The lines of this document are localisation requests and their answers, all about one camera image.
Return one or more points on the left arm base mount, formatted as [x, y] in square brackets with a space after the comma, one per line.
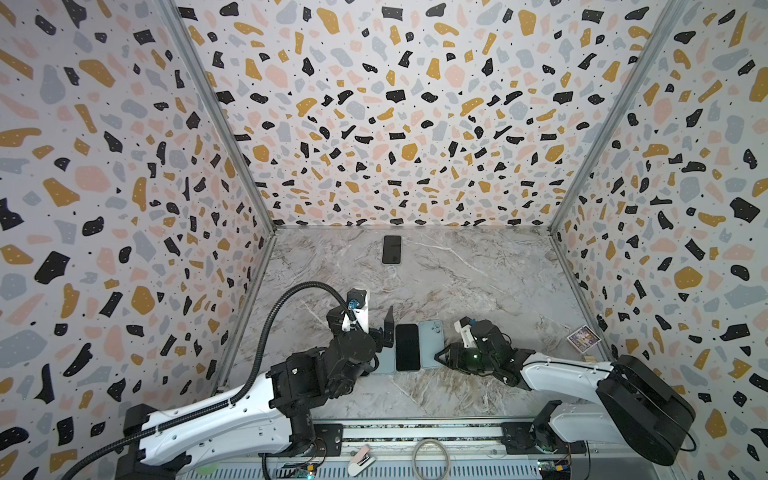
[327, 437]

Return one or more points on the colourful printed card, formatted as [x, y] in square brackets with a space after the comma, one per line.
[583, 339]

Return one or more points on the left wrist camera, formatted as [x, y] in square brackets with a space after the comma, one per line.
[356, 314]

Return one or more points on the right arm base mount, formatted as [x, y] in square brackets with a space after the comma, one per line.
[530, 438]

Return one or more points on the light blue case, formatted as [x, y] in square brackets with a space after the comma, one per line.
[386, 362]

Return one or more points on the black phone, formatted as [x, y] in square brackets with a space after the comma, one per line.
[407, 348]
[392, 250]

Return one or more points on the white pink small device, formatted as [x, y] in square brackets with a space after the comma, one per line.
[360, 461]

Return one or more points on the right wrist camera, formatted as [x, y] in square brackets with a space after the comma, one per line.
[463, 328]

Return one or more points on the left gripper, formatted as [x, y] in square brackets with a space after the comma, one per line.
[388, 336]

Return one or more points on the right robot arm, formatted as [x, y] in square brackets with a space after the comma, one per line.
[621, 402]

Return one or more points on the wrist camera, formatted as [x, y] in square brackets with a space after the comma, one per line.
[463, 328]
[356, 314]

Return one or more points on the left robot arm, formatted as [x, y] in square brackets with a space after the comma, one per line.
[272, 417]

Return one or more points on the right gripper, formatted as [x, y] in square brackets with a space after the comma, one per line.
[459, 346]

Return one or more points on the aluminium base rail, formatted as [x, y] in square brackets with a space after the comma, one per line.
[439, 449]

